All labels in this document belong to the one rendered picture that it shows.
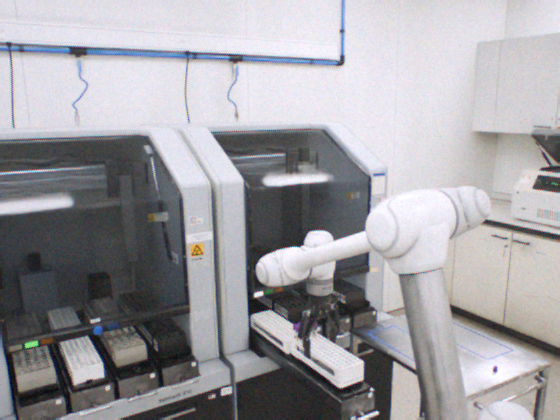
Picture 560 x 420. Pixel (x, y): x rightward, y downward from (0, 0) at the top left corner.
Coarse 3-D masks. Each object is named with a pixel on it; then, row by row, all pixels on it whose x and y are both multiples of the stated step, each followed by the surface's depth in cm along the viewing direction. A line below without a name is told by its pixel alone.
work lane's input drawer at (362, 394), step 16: (256, 336) 204; (272, 352) 193; (288, 368) 184; (304, 368) 177; (304, 384) 176; (320, 384) 168; (352, 384) 169; (336, 400) 160; (352, 400) 160; (368, 400) 164; (352, 416) 162; (368, 416) 160
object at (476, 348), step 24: (360, 336) 200; (384, 336) 200; (408, 336) 200; (456, 336) 199; (480, 336) 199; (408, 360) 181; (480, 360) 180; (504, 360) 180; (528, 360) 180; (480, 384) 165; (504, 384) 166; (480, 408) 159
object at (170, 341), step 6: (168, 336) 187; (174, 336) 187; (180, 336) 188; (186, 336) 189; (156, 342) 184; (162, 342) 184; (168, 342) 186; (174, 342) 187; (180, 342) 188; (186, 342) 190; (162, 348) 185; (168, 348) 186; (174, 348) 187; (180, 348) 189; (186, 348) 190; (162, 354) 185
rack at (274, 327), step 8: (264, 312) 213; (272, 312) 213; (256, 320) 205; (264, 320) 205; (272, 320) 205; (280, 320) 205; (256, 328) 206; (264, 328) 200; (272, 328) 198; (280, 328) 197; (288, 328) 198; (264, 336) 201; (272, 336) 203; (280, 336) 191; (288, 336) 191; (280, 344) 196; (288, 344) 187; (288, 352) 187
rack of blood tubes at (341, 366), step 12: (312, 348) 175; (324, 348) 175; (336, 348) 175; (312, 360) 177; (324, 360) 166; (336, 360) 166; (348, 360) 167; (360, 360) 166; (324, 372) 167; (336, 372) 161; (348, 372) 161; (360, 372) 164; (336, 384) 162; (348, 384) 162
